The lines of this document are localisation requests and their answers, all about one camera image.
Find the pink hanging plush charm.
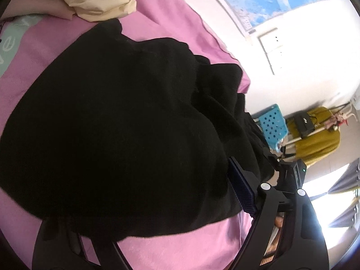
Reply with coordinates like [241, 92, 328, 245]
[323, 112, 350, 131]

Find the white coat rack pole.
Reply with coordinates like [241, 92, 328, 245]
[284, 103, 355, 147]

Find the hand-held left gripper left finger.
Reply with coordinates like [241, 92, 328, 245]
[32, 220, 128, 270]

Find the colourful wall map poster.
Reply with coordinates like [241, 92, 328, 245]
[197, 0, 352, 33]

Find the black handbag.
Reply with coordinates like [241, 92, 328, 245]
[294, 112, 315, 139]

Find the pale pink garment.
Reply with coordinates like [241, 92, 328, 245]
[0, 0, 77, 21]

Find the mustard yellow hanging garment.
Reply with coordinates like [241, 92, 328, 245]
[285, 106, 341, 167]

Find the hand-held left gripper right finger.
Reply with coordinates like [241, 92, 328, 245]
[227, 156, 329, 270]

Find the blue plastic basket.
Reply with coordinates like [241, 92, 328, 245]
[257, 104, 289, 151]

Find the black garment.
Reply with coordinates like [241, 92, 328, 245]
[0, 18, 277, 241]

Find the person's right hand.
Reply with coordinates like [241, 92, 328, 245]
[267, 213, 285, 257]

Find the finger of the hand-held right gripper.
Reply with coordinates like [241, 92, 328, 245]
[262, 147, 283, 173]

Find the white wall socket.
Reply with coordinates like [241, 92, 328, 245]
[257, 27, 283, 53]
[266, 49, 285, 75]

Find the grey curtain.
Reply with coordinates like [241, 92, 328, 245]
[328, 162, 360, 230]

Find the pink daisy print blanket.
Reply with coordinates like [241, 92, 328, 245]
[0, 0, 254, 270]

